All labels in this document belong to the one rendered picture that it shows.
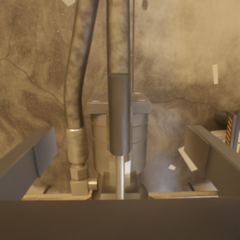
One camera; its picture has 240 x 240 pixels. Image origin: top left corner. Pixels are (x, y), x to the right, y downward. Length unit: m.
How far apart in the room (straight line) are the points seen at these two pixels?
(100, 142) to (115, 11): 0.23
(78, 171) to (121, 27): 0.31
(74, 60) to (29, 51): 0.99
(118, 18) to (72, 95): 0.17
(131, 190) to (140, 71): 0.97
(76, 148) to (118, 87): 0.22
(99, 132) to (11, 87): 1.12
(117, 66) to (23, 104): 1.17
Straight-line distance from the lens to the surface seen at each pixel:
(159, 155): 1.42
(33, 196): 1.51
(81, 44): 0.35
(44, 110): 1.35
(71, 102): 0.37
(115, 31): 0.29
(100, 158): 0.38
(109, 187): 0.35
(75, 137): 0.39
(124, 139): 0.24
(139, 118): 0.35
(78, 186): 0.45
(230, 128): 1.15
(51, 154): 0.16
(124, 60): 0.28
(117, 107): 0.22
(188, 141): 0.17
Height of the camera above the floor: 1.21
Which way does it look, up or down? 73 degrees down
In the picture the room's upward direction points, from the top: 177 degrees clockwise
